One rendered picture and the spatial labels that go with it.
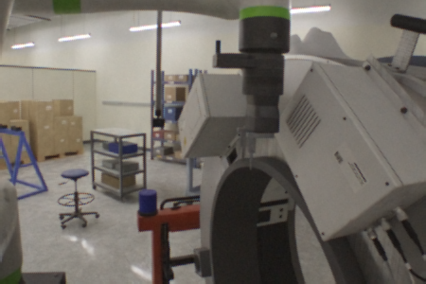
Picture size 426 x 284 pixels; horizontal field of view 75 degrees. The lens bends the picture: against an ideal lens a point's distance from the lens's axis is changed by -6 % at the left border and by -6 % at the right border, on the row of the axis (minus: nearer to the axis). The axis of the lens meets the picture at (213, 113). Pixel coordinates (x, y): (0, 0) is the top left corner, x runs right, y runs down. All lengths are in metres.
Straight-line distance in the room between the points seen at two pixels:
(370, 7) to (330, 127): 5.69
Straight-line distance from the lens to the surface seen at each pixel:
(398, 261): 0.61
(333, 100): 0.48
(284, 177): 0.74
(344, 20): 6.13
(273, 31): 0.51
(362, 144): 0.45
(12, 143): 7.31
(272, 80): 0.51
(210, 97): 0.94
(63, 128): 7.84
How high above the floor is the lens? 1.76
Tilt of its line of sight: 5 degrees down
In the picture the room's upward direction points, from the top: 1 degrees clockwise
